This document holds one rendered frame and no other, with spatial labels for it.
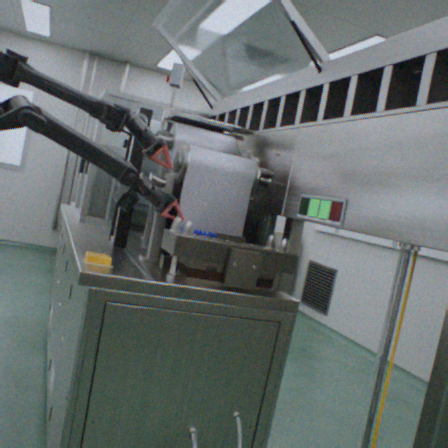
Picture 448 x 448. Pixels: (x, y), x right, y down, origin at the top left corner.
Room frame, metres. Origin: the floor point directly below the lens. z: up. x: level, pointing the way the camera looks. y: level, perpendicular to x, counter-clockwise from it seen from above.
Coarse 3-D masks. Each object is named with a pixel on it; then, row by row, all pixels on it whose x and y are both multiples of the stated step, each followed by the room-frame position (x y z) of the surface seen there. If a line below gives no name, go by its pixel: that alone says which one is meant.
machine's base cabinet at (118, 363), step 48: (96, 288) 1.28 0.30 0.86; (48, 336) 2.81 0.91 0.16; (96, 336) 1.29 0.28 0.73; (144, 336) 1.33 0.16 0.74; (192, 336) 1.38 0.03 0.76; (240, 336) 1.43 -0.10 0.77; (288, 336) 1.49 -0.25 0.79; (48, 384) 2.15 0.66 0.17; (96, 384) 1.30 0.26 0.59; (144, 384) 1.34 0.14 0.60; (192, 384) 1.39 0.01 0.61; (240, 384) 1.45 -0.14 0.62; (48, 432) 1.73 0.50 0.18; (96, 432) 1.30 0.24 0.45; (144, 432) 1.35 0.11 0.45
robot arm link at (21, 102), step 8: (16, 96) 1.22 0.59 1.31; (24, 96) 1.23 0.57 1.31; (0, 104) 1.21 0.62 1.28; (8, 104) 1.22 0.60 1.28; (16, 104) 1.19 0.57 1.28; (24, 104) 1.18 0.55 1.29; (32, 104) 1.22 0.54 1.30; (0, 112) 1.16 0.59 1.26; (8, 112) 1.17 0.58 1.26; (16, 112) 1.18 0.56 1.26; (0, 120) 1.16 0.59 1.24; (8, 120) 1.18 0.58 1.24; (16, 120) 1.19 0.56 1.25; (0, 128) 1.17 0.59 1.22; (8, 128) 1.19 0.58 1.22; (16, 128) 1.20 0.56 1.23
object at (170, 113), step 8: (168, 112) 1.88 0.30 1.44; (176, 112) 1.88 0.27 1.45; (184, 120) 1.97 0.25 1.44; (192, 120) 1.93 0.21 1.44; (200, 120) 1.94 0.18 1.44; (208, 120) 1.93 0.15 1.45; (216, 128) 2.01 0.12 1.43; (224, 128) 1.97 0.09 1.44; (232, 128) 1.97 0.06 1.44; (240, 128) 1.98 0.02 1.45
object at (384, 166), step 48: (240, 144) 2.12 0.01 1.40; (288, 144) 1.69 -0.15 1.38; (336, 144) 1.40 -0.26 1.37; (384, 144) 1.19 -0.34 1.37; (432, 144) 1.04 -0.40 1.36; (288, 192) 1.62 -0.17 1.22; (336, 192) 1.35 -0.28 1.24; (384, 192) 1.16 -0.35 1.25; (432, 192) 1.01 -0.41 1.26; (432, 240) 0.98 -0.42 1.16
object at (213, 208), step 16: (192, 192) 1.62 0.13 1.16; (208, 192) 1.64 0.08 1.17; (224, 192) 1.65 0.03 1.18; (240, 192) 1.67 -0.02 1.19; (192, 208) 1.62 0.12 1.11; (208, 208) 1.64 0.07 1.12; (224, 208) 1.66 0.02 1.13; (240, 208) 1.68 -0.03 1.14; (208, 224) 1.64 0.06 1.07; (224, 224) 1.66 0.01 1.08; (240, 224) 1.68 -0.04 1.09
